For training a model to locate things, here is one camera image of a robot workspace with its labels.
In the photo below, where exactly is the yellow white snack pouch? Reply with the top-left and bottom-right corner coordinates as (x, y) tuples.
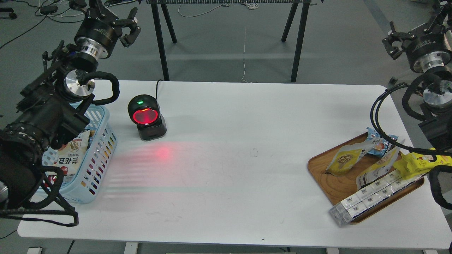
(326, 141), (372, 177)

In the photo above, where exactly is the clear pack of white boxes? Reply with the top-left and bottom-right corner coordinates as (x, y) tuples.
(329, 169), (424, 227)

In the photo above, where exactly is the white snack bag in basket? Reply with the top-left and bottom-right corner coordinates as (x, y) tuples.
(42, 130), (91, 176)

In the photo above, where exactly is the yellow cartoon snack bag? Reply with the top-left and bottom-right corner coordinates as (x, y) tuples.
(393, 152), (452, 180)

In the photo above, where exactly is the white hanging cord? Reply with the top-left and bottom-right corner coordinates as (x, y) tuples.
(242, 26), (250, 83)

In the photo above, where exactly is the brown wooden tray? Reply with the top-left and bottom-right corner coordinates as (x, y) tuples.
(307, 133), (425, 224)

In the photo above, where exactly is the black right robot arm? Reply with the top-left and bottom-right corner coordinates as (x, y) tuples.
(370, 10), (451, 156)

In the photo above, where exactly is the white yellow standing pouch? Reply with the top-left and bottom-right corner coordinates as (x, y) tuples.
(356, 146), (400, 189)

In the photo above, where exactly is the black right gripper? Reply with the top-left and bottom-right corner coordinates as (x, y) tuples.
(382, 14), (452, 73)

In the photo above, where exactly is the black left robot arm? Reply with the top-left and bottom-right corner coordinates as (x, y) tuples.
(0, 0), (141, 227)

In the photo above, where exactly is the blue snack packet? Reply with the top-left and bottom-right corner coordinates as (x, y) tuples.
(366, 127), (394, 158)

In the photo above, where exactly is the light blue plastic basket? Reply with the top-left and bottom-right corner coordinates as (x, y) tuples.
(60, 105), (117, 204)

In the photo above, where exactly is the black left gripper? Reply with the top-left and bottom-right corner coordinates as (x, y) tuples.
(74, 0), (141, 59)

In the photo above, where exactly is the red packet in basket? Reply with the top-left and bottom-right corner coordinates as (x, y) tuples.
(40, 175), (58, 190)

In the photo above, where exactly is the black barcode scanner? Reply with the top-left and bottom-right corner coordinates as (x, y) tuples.
(127, 94), (167, 140)

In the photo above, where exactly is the black metal table frame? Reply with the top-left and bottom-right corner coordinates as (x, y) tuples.
(146, 0), (314, 82)

